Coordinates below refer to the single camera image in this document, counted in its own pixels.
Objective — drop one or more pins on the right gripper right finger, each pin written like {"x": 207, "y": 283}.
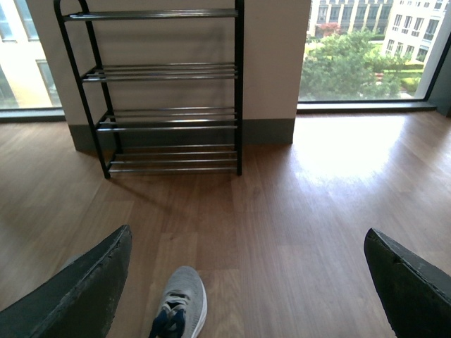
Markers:
{"x": 415, "y": 294}

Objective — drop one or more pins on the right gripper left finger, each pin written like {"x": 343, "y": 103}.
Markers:
{"x": 78, "y": 301}

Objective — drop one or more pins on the grey knit sneaker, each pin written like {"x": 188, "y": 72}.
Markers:
{"x": 183, "y": 307}

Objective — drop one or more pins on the black metal shoe rack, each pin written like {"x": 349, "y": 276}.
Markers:
{"x": 160, "y": 82}

